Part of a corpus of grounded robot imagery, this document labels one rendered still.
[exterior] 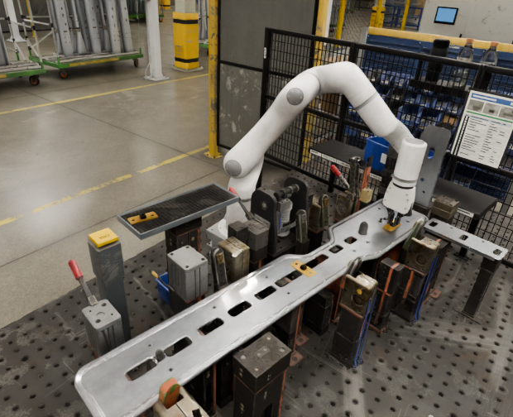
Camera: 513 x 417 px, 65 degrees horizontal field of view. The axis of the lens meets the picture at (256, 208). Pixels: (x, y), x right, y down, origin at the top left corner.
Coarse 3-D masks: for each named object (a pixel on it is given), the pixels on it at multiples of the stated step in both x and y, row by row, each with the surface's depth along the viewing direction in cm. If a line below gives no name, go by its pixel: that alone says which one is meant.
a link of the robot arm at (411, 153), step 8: (400, 144) 140; (408, 144) 136; (416, 144) 135; (424, 144) 136; (400, 152) 139; (408, 152) 137; (416, 152) 136; (424, 152) 138; (400, 160) 140; (408, 160) 138; (416, 160) 137; (400, 168) 140; (408, 168) 139; (416, 168) 139; (400, 176) 141; (408, 176) 140; (416, 176) 141
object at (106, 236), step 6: (108, 228) 115; (90, 234) 112; (96, 234) 112; (102, 234) 112; (108, 234) 112; (114, 234) 113; (96, 240) 110; (102, 240) 110; (108, 240) 110; (114, 240) 112
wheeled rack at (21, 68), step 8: (8, 16) 686; (32, 24) 637; (8, 48) 700; (16, 48) 712; (40, 56) 662; (16, 64) 687; (24, 64) 678; (32, 64) 687; (0, 72) 633; (8, 72) 638; (16, 72) 642; (24, 72) 650; (32, 72) 660; (40, 72) 668; (32, 80) 677
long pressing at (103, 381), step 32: (352, 224) 155; (384, 224) 157; (288, 256) 135; (352, 256) 137; (224, 288) 119; (256, 288) 120; (288, 288) 121; (320, 288) 123; (192, 320) 108; (224, 320) 108; (256, 320) 109; (128, 352) 98; (192, 352) 99; (224, 352) 100; (96, 384) 90; (128, 384) 90; (160, 384) 91; (96, 416) 84; (128, 416) 84
